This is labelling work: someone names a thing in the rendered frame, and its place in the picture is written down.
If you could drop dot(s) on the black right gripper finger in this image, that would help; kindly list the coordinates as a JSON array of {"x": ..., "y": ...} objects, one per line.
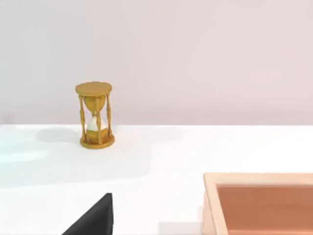
[{"x": 97, "y": 220}]

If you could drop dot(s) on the golden hourglass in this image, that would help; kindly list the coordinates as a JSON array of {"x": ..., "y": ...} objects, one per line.
[{"x": 95, "y": 137}]

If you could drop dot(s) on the shallow salmon-coloured box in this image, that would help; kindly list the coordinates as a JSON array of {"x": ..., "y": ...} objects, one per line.
[{"x": 264, "y": 210}]

